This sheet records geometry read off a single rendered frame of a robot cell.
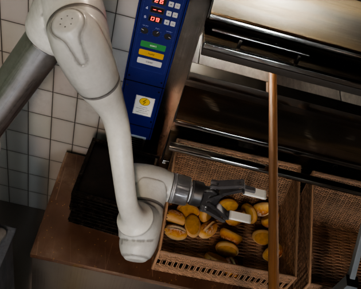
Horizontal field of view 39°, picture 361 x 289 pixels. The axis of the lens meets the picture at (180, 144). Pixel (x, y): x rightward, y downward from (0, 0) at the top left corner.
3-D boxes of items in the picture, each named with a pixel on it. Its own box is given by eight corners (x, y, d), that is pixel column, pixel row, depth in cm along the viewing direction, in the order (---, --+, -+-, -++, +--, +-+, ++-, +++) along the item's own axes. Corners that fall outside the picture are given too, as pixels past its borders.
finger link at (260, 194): (242, 186, 149) (243, 184, 149) (265, 191, 150) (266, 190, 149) (242, 194, 147) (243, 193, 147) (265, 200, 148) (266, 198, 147)
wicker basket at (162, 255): (162, 174, 232) (175, 135, 211) (279, 198, 238) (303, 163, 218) (148, 270, 200) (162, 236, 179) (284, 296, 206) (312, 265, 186)
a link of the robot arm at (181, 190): (169, 184, 158) (188, 188, 158) (165, 208, 152) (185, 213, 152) (176, 166, 151) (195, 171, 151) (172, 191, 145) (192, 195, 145)
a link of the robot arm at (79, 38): (130, 88, 108) (117, 45, 116) (102, 26, 94) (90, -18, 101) (73, 108, 109) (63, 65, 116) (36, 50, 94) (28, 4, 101)
